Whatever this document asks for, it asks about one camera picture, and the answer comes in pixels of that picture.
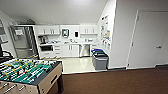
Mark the stainless steel dishwasher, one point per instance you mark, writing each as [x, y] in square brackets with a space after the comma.
[85, 50]

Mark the white drawer unit beside dishwasher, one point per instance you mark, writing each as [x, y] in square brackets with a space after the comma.
[94, 47]

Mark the white under-sink cabinet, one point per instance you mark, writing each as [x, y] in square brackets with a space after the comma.
[70, 50]

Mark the green-lid waste bin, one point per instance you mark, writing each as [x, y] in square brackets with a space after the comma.
[99, 54]

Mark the grey waste bin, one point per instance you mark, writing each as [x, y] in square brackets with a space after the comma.
[101, 62]

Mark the grey paper towel dispenser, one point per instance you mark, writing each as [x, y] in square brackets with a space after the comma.
[65, 33]

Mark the white drawer unit beside microwave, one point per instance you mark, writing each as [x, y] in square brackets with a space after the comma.
[57, 51]

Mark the black built-in microwave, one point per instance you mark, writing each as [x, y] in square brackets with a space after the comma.
[46, 48]

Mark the stainless steel refrigerator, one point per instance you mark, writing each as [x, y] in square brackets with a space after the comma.
[24, 43]

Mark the green foosball table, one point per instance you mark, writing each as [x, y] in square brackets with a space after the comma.
[26, 71]

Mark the white door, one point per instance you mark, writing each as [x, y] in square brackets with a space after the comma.
[148, 40]

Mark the white paper on refrigerator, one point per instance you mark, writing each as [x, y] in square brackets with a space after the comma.
[19, 32]

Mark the white three-door wall cabinet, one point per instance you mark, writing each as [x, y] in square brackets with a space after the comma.
[88, 30]

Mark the wall notice poster board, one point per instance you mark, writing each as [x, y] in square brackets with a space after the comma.
[105, 32]

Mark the white two-door wall cabinet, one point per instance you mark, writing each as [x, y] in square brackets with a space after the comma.
[48, 30]

